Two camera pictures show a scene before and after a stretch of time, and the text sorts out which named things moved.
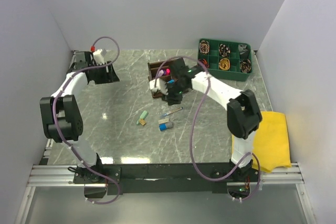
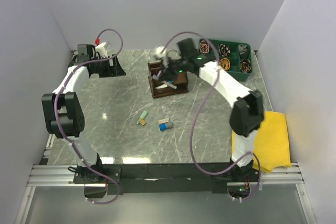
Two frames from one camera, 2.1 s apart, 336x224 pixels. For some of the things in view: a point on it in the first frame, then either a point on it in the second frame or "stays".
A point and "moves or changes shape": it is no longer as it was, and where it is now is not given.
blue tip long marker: (171, 112) moves or changes shape
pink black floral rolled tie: (204, 47) stays
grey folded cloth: (242, 48) stays
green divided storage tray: (226, 60) stays
